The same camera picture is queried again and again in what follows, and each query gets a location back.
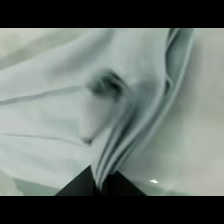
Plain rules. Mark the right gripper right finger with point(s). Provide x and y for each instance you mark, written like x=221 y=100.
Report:
x=120 y=186

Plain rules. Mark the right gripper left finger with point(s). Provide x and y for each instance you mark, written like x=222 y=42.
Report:
x=80 y=187

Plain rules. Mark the pale blue shirt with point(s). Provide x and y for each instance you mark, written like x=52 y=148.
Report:
x=60 y=126

